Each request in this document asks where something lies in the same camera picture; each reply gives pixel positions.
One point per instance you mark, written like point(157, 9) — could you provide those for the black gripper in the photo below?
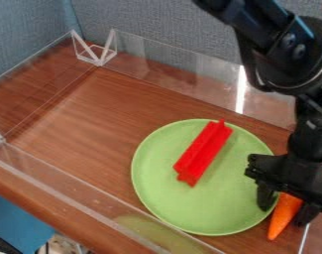
point(289, 174)

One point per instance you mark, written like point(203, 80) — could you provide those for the orange toy carrot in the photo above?
point(287, 206)

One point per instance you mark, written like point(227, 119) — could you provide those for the green plate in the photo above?
point(215, 207)

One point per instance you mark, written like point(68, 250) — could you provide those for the red plastic block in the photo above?
point(202, 151)

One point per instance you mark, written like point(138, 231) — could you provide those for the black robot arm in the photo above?
point(281, 50)

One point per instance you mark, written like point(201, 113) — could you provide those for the clear acrylic enclosure wall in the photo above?
point(72, 121)

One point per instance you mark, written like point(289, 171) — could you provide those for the clear acrylic corner bracket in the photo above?
point(91, 53)

